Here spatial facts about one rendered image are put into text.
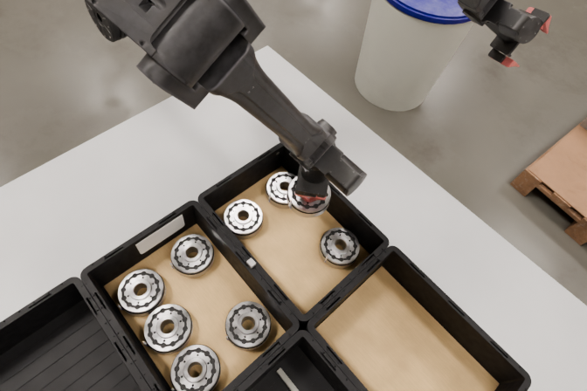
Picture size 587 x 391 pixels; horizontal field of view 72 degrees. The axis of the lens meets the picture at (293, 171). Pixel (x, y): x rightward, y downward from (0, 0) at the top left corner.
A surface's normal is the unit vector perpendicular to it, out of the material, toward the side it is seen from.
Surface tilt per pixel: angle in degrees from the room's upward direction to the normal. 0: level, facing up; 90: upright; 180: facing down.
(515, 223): 0
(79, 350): 0
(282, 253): 0
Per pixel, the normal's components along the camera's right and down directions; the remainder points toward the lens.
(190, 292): 0.11, -0.54
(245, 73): 0.68, 0.64
